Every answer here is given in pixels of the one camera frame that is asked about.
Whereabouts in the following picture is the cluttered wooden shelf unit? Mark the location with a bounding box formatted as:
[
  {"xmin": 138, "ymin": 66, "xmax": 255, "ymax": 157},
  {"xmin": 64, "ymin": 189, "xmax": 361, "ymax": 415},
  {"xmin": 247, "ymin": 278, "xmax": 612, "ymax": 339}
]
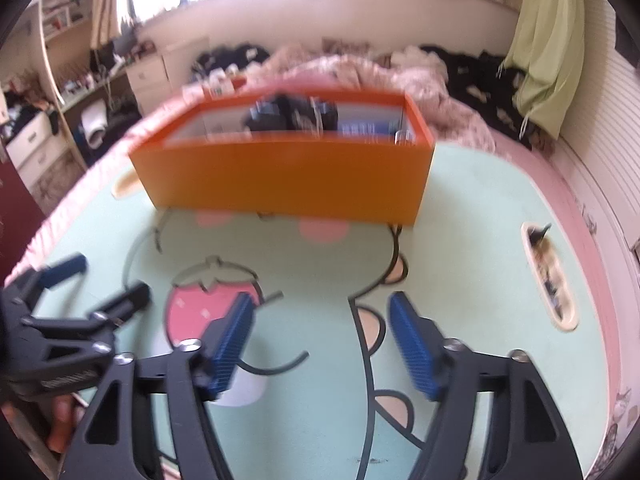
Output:
[{"xmin": 0, "ymin": 0, "xmax": 136, "ymax": 201}]

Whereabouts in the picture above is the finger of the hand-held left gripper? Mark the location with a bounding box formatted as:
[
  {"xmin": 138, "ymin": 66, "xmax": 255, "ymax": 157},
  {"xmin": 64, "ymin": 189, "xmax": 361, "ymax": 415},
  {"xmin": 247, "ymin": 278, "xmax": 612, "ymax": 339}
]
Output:
[
  {"xmin": 2, "ymin": 254, "xmax": 87, "ymax": 312},
  {"xmin": 22, "ymin": 282, "xmax": 152, "ymax": 352}
]

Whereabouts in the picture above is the black printed clothing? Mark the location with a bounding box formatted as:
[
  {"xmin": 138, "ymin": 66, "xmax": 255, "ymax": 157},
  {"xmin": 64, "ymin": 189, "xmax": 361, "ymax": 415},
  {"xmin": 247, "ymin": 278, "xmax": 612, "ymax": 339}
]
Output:
[{"xmin": 420, "ymin": 45, "xmax": 532, "ymax": 147}]

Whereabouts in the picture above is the small orange carton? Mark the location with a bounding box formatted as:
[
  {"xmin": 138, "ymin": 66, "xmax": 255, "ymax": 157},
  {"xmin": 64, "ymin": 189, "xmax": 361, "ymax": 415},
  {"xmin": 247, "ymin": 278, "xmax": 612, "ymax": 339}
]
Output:
[{"xmin": 202, "ymin": 76, "xmax": 248, "ymax": 99}]

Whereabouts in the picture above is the green cartoon desktop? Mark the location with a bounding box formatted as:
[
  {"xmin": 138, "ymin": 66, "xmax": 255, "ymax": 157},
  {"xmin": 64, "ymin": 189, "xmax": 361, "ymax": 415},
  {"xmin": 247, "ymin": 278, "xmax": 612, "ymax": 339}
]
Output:
[{"xmin": 30, "ymin": 142, "xmax": 618, "ymax": 480}]

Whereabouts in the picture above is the black crumpled bag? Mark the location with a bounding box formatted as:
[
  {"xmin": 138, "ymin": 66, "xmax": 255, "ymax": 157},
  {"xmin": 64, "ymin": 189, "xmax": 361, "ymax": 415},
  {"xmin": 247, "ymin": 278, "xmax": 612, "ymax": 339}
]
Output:
[{"xmin": 243, "ymin": 92, "xmax": 338, "ymax": 133}]

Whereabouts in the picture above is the green hanging cloth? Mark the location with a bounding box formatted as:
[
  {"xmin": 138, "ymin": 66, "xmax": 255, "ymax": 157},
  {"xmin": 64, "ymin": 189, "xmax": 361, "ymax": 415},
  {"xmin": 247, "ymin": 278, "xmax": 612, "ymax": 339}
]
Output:
[{"xmin": 500, "ymin": 0, "xmax": 586, "ymax": 142}]

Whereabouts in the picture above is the white drawer cabinet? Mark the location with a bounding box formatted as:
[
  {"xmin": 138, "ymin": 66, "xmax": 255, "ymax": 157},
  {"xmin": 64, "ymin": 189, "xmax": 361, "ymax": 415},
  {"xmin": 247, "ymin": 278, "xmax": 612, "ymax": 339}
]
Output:
[{"xmin": 125, "ymin": 37, "xmax": 211, "ymax": 116}]

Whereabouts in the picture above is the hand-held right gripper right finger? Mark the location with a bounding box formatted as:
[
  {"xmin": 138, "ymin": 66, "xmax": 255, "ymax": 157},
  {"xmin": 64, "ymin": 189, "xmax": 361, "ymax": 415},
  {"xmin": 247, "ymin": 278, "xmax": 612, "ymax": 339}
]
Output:
[{"xmin": 387, "ymin": 291, "xmax": 585, "ymax": 480}]

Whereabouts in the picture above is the black and white clothes pile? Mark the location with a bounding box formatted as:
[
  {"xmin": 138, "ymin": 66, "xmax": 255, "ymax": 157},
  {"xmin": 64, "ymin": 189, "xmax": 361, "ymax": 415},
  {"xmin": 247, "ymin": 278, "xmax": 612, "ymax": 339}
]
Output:
[{"xmin": 192, "ymin": 45, "xmax": 271, "ymax": 82}]

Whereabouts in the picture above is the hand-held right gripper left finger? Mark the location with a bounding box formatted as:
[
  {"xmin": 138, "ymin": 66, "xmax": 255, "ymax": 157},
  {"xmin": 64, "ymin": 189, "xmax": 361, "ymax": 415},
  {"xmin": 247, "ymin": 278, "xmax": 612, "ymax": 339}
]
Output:
[{"xmin": 57, "ymin": 291, "xmax": 257, "ymax": 480}]

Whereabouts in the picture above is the white low drawer unit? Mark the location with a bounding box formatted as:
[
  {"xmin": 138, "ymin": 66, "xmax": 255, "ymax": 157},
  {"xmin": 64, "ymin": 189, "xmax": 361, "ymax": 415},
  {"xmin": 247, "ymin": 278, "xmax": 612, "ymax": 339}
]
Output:
[{"xmin": 5, "ymin": 112, "xmax": 76, "ymax": 188}]

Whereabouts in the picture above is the pink crumpled quilt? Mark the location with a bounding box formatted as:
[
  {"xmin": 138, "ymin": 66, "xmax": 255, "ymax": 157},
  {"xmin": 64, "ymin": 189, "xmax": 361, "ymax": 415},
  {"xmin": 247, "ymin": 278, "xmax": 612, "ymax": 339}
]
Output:
[{"xmin": 240, "ymin": 45, "xmax": 497, "ymax": 153}]

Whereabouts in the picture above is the orange cardboard box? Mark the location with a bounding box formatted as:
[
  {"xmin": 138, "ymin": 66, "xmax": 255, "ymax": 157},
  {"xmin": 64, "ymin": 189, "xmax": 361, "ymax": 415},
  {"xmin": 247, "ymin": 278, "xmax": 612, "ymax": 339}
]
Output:
[{"xmin": 127, "ymin": 89, "xmax": 436, "ymax": 227}]

